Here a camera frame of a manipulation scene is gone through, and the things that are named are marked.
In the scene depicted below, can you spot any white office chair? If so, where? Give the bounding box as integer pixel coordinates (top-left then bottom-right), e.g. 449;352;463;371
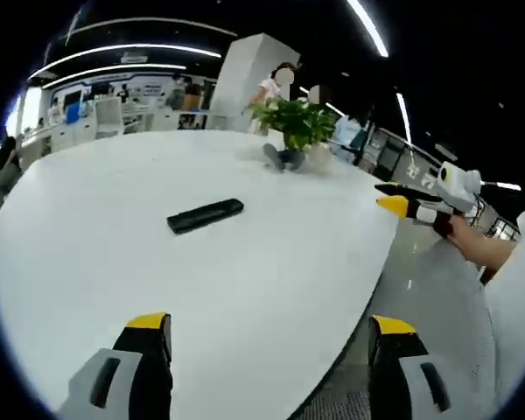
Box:
93;96;124;140

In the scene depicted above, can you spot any white pillar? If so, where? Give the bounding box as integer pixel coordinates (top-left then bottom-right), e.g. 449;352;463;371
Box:
209;33;302;132

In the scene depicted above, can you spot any grey plush toy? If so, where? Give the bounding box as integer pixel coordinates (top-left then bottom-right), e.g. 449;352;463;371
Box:
262;143;306;173

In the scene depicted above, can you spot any green potted plant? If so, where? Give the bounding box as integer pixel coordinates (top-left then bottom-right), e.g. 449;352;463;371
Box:
248;97;337;172

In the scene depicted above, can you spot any person's white shirt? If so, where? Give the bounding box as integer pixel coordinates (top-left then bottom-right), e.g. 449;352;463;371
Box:
481;183;525;412

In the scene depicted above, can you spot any person's right hand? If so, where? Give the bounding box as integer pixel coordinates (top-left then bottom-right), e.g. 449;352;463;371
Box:
446;215;478;255

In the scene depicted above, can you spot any black remote control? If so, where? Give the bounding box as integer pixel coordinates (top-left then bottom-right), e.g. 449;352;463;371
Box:
166;198;245;236

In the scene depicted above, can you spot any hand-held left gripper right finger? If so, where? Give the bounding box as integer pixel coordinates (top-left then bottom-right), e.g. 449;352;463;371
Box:
367;314;458;420

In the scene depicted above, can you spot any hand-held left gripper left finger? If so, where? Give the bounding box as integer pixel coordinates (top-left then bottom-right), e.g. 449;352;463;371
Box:
55;311;174;420

